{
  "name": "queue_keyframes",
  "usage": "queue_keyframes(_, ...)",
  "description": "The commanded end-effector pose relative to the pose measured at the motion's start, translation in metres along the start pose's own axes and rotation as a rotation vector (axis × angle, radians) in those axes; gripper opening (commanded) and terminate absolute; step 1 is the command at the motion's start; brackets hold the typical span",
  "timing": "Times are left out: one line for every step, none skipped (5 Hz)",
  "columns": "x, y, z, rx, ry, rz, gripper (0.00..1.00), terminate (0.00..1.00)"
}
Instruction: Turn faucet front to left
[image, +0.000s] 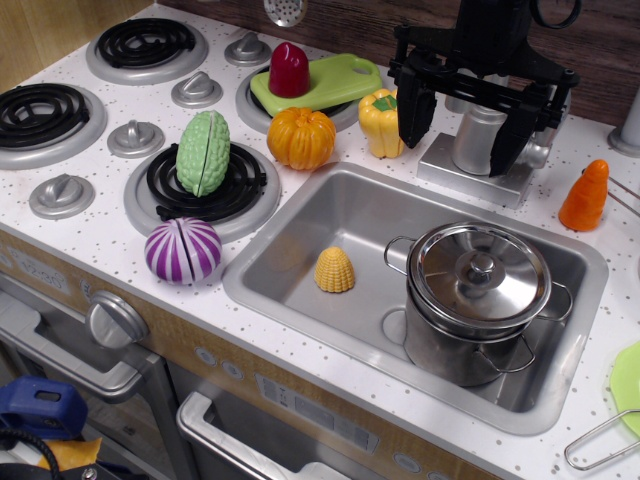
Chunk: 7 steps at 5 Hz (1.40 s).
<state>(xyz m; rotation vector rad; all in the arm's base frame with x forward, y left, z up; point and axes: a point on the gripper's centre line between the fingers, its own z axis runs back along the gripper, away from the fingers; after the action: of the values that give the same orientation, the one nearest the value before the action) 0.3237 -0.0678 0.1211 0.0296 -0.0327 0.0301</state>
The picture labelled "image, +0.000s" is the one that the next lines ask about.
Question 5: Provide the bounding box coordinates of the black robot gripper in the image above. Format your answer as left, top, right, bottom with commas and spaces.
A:
389, 1, 579, 177

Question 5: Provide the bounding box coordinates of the silver toy faucet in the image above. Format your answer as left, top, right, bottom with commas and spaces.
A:
417, 96, 559, 209

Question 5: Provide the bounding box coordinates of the yellow toy bell pepper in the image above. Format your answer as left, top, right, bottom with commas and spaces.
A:
358, 89, 404, 158

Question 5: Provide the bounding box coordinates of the back right stove burner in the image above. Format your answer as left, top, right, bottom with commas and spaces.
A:
235, 67, 358, 134

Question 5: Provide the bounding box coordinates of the stove burner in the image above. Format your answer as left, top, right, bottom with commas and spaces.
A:
235, 67, 358, 134
86, 18, 208, 86
124, 142, 281, 243
1, 83, 107, 170

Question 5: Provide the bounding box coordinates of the green plastic cutting board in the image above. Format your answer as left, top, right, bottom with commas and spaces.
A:
250, 53, 382, 116

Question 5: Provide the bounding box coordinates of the orange toy carrot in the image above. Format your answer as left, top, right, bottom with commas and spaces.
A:
558, 159, 609, 232

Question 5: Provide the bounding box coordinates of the orange toy pumpkin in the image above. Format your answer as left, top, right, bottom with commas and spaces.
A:
267, 107, 336, 170

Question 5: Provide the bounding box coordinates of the steel pot with lid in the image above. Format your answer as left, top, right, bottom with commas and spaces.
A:
399, 222, 574, 387

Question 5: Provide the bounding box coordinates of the red toy pepper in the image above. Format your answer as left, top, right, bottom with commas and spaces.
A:
268, 42, 311, 98

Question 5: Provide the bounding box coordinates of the yellow toy corn piece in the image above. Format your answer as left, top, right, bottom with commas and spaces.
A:
314, 246, 355, 293

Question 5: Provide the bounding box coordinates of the hanging perforated metal ladle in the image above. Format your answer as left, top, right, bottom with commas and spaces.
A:
263, 0, 308, 28

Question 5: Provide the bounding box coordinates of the silver toy sink basin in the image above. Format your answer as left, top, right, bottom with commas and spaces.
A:
222, 163, 609, 435

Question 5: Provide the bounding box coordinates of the silver stove knob back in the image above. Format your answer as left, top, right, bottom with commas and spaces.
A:
224, 32, 272, 67

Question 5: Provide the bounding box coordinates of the silver stove knob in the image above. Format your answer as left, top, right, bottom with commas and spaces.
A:
107, 120, 165, 159
224, 32, 272, 67
171, 71, 223, 109
29, 174, 95, 220

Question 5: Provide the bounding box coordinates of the front right stove burner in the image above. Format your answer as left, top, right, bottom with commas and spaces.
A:
124, 142, 281, 243

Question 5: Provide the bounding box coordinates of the green toy bitter gourd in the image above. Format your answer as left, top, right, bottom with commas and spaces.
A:
176, 110, 231, 197

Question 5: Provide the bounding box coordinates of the silver stove knob middle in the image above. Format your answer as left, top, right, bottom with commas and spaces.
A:
171, 71, 223, 109

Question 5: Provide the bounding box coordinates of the light green plastic plate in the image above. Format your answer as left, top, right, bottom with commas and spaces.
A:
609, 342, 640, 437

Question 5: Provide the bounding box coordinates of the purple striped toy onion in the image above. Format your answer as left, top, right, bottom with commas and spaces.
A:
144, 217, 222, 285

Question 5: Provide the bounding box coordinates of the silver stove knob left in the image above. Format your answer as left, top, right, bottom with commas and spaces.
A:
107, 120, 165, 159

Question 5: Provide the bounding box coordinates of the back left stove burner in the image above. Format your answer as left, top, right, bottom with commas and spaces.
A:
86, 18, 208, 86

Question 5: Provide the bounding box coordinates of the silver stove knob front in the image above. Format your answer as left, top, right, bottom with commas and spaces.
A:
29, 174, 95, 220

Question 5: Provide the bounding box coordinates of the silver oven dial knob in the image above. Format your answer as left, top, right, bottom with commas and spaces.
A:
85, 290, 149, 350

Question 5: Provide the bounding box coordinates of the front left stove burner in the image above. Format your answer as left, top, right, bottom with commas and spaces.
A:
1, 83, 107, 170

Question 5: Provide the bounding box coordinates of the blue clamp tool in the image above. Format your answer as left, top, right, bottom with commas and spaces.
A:
1, 376, 88, 440

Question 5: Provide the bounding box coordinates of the grey post base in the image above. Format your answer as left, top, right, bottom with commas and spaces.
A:
607, 95, 640, 158

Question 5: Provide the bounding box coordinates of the metal wire handle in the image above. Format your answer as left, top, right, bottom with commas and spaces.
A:
564, 408, 639, 472

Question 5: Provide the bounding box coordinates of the silver dishwasher door handle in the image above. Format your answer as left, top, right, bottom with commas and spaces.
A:
176, 392, 347, 480

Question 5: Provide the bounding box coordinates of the silver oven door handle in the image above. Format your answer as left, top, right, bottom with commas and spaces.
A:
1, 287, 164, 404

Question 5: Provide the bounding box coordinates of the black cable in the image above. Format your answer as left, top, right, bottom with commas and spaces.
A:
0, 427, 64, 474

